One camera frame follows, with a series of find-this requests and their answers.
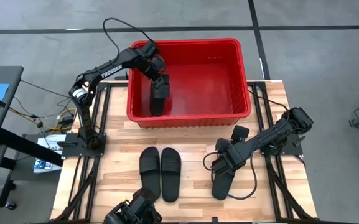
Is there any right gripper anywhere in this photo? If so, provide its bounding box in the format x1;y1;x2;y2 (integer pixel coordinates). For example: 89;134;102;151
210;139;247;175

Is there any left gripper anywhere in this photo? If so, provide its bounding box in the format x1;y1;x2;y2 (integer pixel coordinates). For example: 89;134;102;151
137;52;171;95

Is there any black rubber slide sandal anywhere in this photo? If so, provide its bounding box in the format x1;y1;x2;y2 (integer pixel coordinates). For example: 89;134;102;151
211;169;236;201
149;83;171;118
139;146;162;200
161;147;182;203

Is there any red plastic bin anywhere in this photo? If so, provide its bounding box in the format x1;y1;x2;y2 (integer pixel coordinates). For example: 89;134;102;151
126;37;253;130

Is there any white paper sheet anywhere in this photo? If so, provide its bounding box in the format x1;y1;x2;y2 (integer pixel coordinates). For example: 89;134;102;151
37;134;67;156

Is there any small printed box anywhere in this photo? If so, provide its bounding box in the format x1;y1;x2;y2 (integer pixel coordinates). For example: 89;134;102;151
32;157;55;174

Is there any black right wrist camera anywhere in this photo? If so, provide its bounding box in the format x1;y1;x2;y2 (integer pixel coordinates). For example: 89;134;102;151
230;124;251;143

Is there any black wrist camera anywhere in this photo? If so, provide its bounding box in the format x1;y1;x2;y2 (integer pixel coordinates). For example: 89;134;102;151
230;124;251;143
141;39;159;57

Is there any black right camera cable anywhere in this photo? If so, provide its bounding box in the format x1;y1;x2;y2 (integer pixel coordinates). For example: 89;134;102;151
202;146;258;200

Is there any black camera cable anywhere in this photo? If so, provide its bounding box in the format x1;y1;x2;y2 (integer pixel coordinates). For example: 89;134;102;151
102;17;152;60
202;146;258;200

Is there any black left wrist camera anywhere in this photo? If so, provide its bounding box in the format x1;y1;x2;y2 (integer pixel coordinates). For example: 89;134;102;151
141;39;159;57

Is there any black aluminium table frame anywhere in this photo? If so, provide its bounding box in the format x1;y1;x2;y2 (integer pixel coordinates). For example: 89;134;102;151
50;80;319;224

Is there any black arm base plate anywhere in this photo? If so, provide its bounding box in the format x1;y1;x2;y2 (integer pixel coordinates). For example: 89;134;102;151
259;130;304;157
57;133;108;158

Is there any black left camera cable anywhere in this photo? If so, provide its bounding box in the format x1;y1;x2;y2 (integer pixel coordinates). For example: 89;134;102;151
102;17;152;60

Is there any yellow and black cable bundle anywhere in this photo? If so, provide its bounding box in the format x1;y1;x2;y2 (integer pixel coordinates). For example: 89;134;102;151
9;107;77;133

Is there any black desk frame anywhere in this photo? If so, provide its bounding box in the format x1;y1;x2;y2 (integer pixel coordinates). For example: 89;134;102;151
0;127;64;208

